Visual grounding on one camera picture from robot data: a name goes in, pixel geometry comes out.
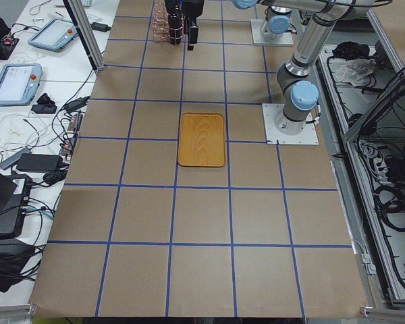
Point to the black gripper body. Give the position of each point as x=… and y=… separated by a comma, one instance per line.
x=175, y=17

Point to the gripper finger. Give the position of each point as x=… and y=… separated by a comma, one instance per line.
x=192, y=37

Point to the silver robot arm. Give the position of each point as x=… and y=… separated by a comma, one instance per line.
x=300, y=94
x=325, y=15

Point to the near dark wine bottle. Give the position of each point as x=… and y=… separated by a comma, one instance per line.
x=174, y=16

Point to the wooden serving tray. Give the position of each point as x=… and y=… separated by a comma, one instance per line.
x=201, y=140

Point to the black power adapter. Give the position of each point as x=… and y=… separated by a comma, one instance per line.
x=100, y=27

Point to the near blue teach pendant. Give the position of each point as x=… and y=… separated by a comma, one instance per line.
x=54, y=36

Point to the blue teach pendant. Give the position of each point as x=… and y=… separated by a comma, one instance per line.
x=54, y=36
x=19, y=83

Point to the black webcam on desk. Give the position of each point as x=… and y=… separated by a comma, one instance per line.
x=44, y=105

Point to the far blue teach pendant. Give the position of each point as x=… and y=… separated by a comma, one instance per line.
x=19, y=83

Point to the large black power brick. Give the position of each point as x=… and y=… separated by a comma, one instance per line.
x=38, y=163

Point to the black laptop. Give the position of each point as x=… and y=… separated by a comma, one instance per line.
x=14, y=195

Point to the copper wire bottle basket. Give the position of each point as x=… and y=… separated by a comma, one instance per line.
x=160, y=23

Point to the aluminium frame post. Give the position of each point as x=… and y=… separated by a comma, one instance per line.
x=83, y=27

